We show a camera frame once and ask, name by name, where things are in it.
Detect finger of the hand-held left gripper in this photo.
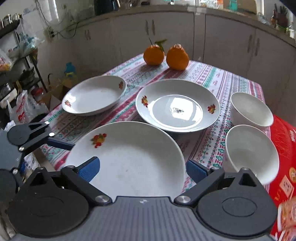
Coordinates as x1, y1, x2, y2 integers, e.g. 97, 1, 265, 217
19, 120, 75, 152

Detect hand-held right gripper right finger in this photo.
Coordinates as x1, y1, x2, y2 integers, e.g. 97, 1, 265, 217
174, 159, 264, 207

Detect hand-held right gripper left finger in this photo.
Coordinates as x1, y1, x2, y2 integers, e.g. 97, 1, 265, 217
29, 156, 113, 207

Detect medium white fruit-print plate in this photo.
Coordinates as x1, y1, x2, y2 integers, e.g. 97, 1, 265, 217
65, 121, 186, 197

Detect small white fruit-print plate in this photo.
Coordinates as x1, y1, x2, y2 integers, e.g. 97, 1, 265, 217
61, 75, 127, 116

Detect white ceramic bowl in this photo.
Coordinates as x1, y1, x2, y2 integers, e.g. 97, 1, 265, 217
230, 92, 274, 131
223, 125, 280, 185

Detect large white fruit-print plate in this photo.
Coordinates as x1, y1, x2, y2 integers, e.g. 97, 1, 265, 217
135, 79, 221, 133

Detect white red-print plastic bag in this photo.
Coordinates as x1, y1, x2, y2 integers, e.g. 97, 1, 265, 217
7, 90, 42, 124

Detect open brown cardboard box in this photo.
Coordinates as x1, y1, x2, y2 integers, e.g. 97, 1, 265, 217
42, 79, 77, 112

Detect red-lidded jar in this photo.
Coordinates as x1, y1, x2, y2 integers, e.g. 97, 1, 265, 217
31, 87, 44, 102

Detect black metal shelf rack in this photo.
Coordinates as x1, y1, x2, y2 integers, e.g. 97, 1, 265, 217
0, 14, 48, 109

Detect red printed carton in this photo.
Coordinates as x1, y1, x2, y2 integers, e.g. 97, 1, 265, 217
266, 113, 296, 241

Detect patterned striped tablecloth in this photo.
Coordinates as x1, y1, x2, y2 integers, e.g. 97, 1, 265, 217
40, 54, 272, 195

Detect white blue-print plastic bag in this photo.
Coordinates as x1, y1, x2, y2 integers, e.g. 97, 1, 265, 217
15, 19, 44, 56

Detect bumpy orange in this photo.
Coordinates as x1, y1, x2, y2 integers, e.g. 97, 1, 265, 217
166, 44, 189, 71

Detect orange with green leaf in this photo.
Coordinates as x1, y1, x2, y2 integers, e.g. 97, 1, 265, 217
143, 38, 167, 66

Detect white kitchen cabinets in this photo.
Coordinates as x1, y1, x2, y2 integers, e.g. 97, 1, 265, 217
69, 7, 296, 121

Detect black kitchen appliance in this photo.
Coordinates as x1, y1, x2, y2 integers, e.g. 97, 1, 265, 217
94, 0, 114, 15

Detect brown cardboard board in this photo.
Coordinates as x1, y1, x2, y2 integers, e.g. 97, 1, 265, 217
238, 0, 258, 14

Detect knife block with knives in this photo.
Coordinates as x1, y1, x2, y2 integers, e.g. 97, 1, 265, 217
272, 5, 292, 30

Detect wall power strip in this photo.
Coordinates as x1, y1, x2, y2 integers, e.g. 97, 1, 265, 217
46, 27, 57, 40

